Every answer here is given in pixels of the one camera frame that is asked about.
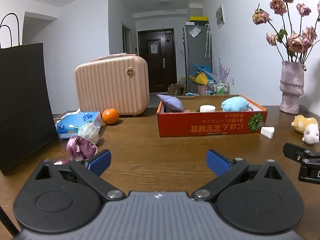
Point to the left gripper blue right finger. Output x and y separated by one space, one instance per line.
217 162

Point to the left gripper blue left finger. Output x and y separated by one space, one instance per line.
99 163

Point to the pink satin scrunchie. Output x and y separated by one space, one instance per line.
78 147

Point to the white plastic bag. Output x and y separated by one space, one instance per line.
90 132

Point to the yellow white plush hamster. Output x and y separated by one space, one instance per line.
309 127

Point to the light blue plush whale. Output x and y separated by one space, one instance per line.
234 104

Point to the lavender drawstring pouch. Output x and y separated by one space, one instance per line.
171 103

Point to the orange mandarin fruit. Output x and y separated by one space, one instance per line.
110 116

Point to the blue tissue pack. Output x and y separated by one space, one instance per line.
69 124

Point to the red cardboard box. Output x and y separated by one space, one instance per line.
192 123

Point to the pink bucket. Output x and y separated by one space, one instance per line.
202 90

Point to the black paper shopping bag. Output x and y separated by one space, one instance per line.
27 123

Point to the pink ribbed vanity case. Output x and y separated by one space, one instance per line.
118 81

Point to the brown cardboard box on floor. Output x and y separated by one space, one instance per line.
176 89

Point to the purple ceramic vase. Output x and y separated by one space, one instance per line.
291 86

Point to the yellow blue bags pile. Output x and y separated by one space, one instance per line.
202 75

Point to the dried pink roses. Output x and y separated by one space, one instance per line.
298 42

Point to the grey refrigerator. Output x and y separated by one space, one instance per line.
196 53

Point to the dark entrance door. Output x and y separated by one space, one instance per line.
157 48

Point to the yellow box on refrigerator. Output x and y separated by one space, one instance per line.
198 18

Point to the wire basket with bottles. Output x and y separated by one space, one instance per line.
217 88

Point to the white wall electrical panel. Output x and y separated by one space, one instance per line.
220 18

